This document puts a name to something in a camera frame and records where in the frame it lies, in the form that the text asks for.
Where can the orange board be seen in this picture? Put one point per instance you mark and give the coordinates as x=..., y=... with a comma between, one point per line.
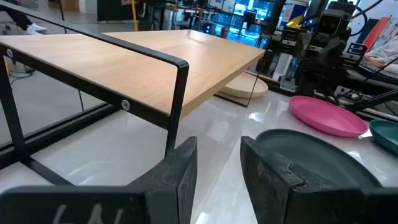
x=374, y=32

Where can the black cabinet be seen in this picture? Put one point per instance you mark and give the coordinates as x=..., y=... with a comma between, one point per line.
x=118, y=9

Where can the teal bowl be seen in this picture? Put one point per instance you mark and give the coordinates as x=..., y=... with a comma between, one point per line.
x=387, y=133

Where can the person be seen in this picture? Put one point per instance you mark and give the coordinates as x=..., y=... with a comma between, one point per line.
x=21, y=20
x=385, y=49

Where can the black table frame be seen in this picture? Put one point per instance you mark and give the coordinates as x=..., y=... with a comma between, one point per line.
x=62, y=130

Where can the magenta plate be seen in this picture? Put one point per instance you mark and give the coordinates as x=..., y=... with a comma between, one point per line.
x=326, y=115

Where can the wooden shelf with black frame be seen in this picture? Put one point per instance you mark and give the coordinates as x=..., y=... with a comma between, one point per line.
x=140, y=62

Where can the dark green-grey plate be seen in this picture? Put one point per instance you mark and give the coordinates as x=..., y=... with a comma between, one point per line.
x=317, y=155

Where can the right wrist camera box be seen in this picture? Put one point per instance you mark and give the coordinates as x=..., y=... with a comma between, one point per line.
x=329, y=22

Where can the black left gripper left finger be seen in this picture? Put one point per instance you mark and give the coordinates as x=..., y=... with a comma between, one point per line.
x=168, y=186

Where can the yellow pole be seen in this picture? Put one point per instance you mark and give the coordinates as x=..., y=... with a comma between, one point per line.
x=134, y=15

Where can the beige plate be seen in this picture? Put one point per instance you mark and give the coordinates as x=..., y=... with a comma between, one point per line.
x=239, y=88

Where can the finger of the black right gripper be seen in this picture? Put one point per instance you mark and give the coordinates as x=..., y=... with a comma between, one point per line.
x=302, y=45
x=335, y=51

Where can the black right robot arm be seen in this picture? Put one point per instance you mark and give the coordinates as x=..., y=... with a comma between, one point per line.
x=320, y=76

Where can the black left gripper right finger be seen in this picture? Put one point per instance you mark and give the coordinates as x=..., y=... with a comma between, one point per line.
x=273, y=193

